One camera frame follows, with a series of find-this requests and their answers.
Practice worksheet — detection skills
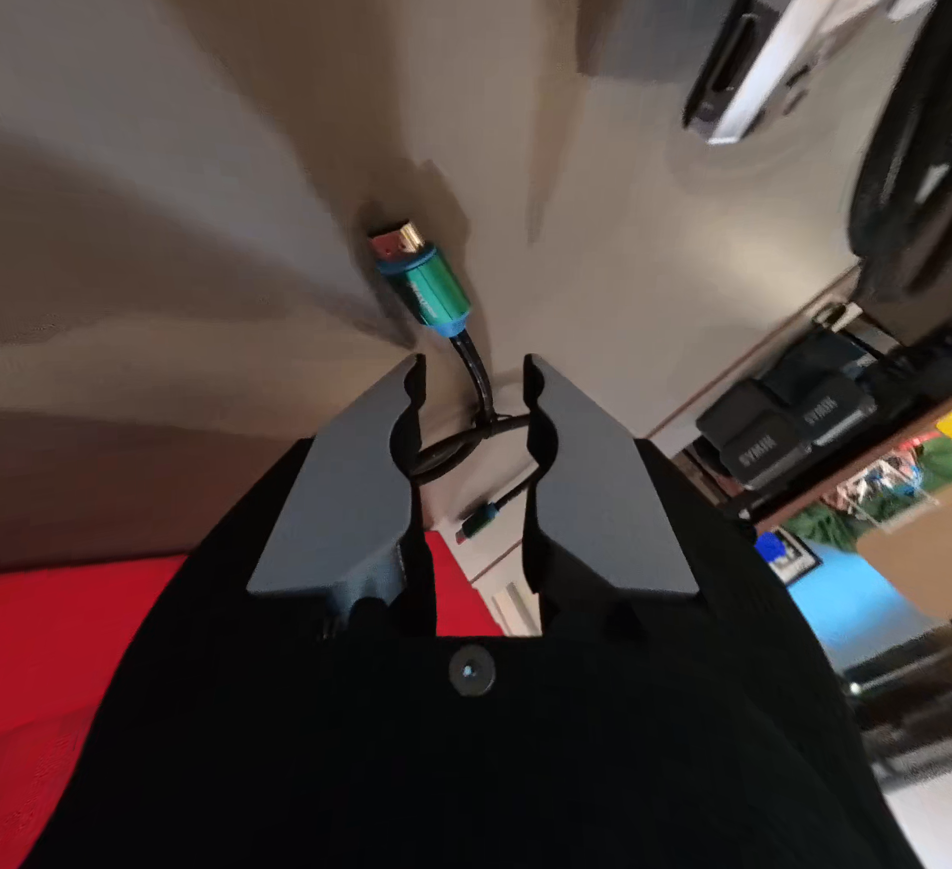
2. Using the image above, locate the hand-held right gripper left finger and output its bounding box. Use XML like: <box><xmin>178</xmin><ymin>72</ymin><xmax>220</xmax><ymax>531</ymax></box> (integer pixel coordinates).
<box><xmin>245</xmin><ymin>354</ymin><xmax>436</xmax><ymax>635</ymax></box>

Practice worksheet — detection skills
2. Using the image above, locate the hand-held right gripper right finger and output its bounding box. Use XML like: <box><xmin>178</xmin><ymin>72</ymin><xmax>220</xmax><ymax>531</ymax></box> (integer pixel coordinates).
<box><xmin>521</xmin><ymin>354</ymin><xmax>700</xmax><ymax>635</ymax></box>

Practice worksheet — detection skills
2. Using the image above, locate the black hdmi cable green plug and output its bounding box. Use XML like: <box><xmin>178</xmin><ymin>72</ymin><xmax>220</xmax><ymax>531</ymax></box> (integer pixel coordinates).
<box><xmin>368</xmin><ymin>218</ymin><xmax>536</xmax><ymax>489</ymax></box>

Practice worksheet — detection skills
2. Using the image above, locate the red plastic bin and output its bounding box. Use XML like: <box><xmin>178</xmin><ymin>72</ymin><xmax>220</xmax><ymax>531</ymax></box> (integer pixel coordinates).
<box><xmin>0</xmin><ymin>530</ymin><xmax>507</xmax><ymax>869</ymax></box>

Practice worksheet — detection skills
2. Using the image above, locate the thick black hub cable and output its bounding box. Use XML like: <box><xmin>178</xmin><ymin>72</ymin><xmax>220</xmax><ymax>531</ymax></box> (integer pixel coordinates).
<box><xmin>846</xmin><ymin>0</ymin><xmax>952</xmax><ymax>305</ymax></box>

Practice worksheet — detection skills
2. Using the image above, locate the silver and black adapter hub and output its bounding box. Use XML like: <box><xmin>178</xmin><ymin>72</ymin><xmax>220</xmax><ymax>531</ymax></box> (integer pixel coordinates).
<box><xmin>680</xmin><ymin>0</ymin><xmax>952</xmax><ymax>147</ymax></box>

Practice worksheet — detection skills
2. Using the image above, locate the black rounded case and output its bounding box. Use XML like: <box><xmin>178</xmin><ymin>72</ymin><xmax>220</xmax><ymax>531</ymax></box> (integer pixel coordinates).
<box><xmin>788</xmin><ymin>372</ymin><xmax>879</xmax><ymax>447</ymax></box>
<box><xmin>762</xmin><ymin>329</ymin><xmax>867</xmax><ymax>394</ymax></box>
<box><xmin>695</xmin><ymin>379</ymin><xmax>813</xmax><ymax>492</ymax></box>

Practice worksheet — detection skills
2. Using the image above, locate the framed black white tag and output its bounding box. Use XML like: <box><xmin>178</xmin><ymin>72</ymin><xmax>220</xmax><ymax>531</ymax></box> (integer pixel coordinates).
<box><xmin>766</xmin><ymin>530</ymin><xmax>823</xmax><ymax>587</ymax></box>

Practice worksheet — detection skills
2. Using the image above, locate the long wooden table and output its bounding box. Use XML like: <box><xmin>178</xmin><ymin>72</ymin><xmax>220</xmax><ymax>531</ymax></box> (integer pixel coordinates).
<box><xmin>751</xmin><ymin>400</ymin><xmax>952</xmax><ymax>535</ymax></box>

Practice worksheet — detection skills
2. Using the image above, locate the black cable small green plug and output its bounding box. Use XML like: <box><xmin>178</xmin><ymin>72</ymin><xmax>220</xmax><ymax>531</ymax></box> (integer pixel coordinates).
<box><xmin>455</xmin><ymin>475</ymin><xmax>540</xmax><ymax>546</ymax></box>

